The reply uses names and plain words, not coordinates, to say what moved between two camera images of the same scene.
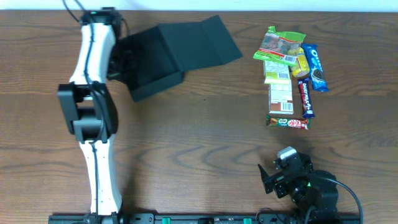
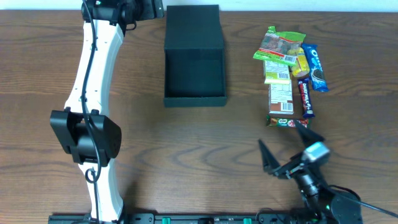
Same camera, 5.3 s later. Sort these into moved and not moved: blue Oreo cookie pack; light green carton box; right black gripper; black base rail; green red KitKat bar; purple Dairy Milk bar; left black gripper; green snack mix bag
Moved: right black gripper; left black gripper
Not moved: blue Oreo cookie pack; black base rail; green red KitKat bar; purple Dairy Milk bar; light green carton box; green snack mix bag
